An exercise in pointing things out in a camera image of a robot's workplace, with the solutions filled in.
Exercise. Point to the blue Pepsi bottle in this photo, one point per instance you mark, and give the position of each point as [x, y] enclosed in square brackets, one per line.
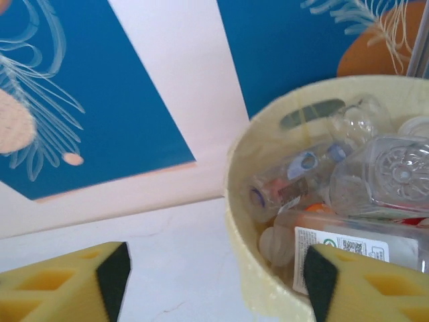
[301, 162]

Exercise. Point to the orange cap orange label bottle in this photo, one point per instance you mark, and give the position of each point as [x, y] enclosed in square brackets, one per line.
[318, 208]

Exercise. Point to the clear bottle white barcode label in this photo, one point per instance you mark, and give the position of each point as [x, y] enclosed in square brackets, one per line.
[352, 241]

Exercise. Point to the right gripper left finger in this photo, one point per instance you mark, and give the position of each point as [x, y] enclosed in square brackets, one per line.
[50, 292]

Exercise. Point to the blue label water bottle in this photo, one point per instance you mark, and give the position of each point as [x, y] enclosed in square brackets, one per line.
[360, 122]

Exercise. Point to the green band flower label bottle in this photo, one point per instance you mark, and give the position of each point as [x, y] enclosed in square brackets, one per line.
[385, 174]

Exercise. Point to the red label cola bottle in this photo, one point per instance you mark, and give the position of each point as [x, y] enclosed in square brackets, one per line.
[414, 221]

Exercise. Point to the cream plastic bucket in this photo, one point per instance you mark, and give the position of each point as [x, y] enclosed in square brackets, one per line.
[243, 164]

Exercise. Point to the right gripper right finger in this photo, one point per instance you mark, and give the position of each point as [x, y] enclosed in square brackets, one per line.
[375, 295]

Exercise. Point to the right aluminium corner post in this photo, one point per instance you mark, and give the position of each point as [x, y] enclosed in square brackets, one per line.
[419, 40]

